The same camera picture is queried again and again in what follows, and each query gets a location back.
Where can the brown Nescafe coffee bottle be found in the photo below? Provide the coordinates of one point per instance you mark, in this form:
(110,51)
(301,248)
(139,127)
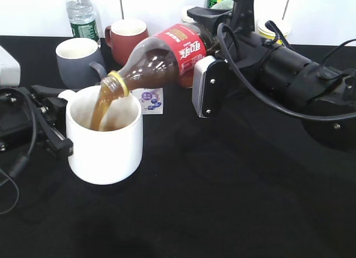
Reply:
(186,79)

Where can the clear water bottle green label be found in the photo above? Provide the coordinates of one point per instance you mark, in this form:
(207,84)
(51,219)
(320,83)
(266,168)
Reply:
(82,18)

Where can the cola bottle red label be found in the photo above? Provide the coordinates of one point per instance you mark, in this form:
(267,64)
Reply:
(160,60)

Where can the grey ceramic mug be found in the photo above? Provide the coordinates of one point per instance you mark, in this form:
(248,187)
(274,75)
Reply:
(80,63)

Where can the white ceramic mug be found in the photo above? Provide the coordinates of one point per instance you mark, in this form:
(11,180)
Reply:
(103,158)

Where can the brown-red ceramic mug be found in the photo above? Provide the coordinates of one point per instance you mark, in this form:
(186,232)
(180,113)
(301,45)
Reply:
(123,36)

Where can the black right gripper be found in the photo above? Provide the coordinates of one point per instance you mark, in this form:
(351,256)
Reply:
(263,62)

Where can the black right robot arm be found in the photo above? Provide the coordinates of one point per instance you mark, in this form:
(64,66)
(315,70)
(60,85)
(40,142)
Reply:
(323,98)

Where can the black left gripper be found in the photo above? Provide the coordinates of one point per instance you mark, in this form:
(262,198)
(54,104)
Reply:
(18,119)

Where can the white blueberry yogurt carton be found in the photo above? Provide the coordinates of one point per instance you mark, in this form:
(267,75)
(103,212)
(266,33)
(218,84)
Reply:
(151,100)

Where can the yellow paper cup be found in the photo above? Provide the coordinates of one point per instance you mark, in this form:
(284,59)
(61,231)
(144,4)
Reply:
(283,25)

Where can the white box on left arm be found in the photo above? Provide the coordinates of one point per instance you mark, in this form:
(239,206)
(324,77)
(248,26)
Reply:
(10,70)

